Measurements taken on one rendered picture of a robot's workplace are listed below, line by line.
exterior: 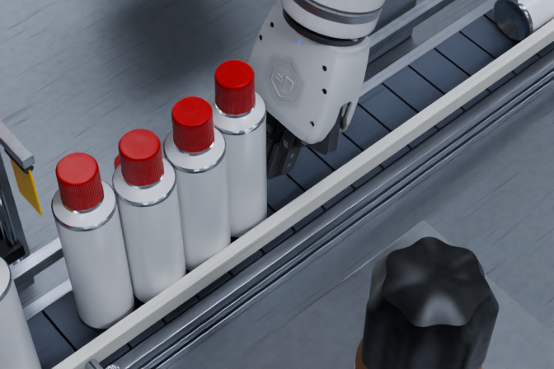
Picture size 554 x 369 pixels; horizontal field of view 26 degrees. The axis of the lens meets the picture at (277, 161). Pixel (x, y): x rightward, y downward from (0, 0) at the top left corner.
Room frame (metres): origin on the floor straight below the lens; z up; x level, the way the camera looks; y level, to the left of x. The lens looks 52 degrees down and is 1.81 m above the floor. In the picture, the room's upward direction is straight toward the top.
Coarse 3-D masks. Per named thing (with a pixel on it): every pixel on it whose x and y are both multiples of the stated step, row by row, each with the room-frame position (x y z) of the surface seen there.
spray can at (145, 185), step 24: (120, 144) 0.59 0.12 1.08; (144, 144) 0.59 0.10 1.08; (120, 168) 0.59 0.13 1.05; (144, 168) 0.57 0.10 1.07; (168, 168) 0.59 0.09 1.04; (120, 192) 0.57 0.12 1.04; (144, 192) 0.57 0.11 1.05; (168, 192) 0.57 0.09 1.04; (120, 216) 0.57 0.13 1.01; (144, 216) 0.56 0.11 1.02; (168, 216) 0.57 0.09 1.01; (144, 240) 0.56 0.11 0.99; (168, 240) 0.57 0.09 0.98; (144, 264) 0.56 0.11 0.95; (168, 264) 0.57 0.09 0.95; (144, 288) 0.56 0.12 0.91
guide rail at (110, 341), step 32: (544, 32) 0.87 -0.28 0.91; (512, 64) 0.84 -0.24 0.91; (448, 96) 0.79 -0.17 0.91; (416, 128) 0.75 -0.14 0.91; (352, 160) 0.71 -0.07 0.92; (384, 160) 0.72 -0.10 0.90; (320, 192) 0.67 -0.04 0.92; (288, 224) 0.64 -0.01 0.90; (224, 256) 0.60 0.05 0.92; (192, 288) 0.57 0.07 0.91; (128, 320) 0.53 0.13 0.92; (96, 352) 0.50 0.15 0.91
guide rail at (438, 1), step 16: (432, 0) 0.87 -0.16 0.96; (448, 0) 0.88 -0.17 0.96; (400, 16) 0.85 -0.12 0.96; (416, 16) 0.85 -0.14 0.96; (384, 32) 0.83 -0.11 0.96; (400, 32) 0.84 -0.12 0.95; (32, 256) 0.56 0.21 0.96; (48, 256) 0.56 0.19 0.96; (16, 272) 0.55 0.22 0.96; (32, 272) 0.55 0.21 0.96
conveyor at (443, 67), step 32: (480, 32) 0.91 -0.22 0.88; (416, 64) 0.86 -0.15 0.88; (448, 64) 0.86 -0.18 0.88; (480, 64) 0.86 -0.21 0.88; (384, 96) 0.82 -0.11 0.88; (416, 96) 0.82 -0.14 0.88; (480, 96) 0.82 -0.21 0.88; (352, 128) 0.77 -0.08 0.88; (384, 128) 0.77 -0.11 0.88; (320, 160) 0.73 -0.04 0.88; (288, 192) 0.69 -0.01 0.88; (352, 192) 0.70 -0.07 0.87; (256, 256) 0.62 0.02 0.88; (32, 320) 0.55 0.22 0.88; (64, 320) 0.55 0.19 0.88; (160, 320) 0.55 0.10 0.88; (64, 352) 0.52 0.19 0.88; (128, 352) 0.53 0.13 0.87
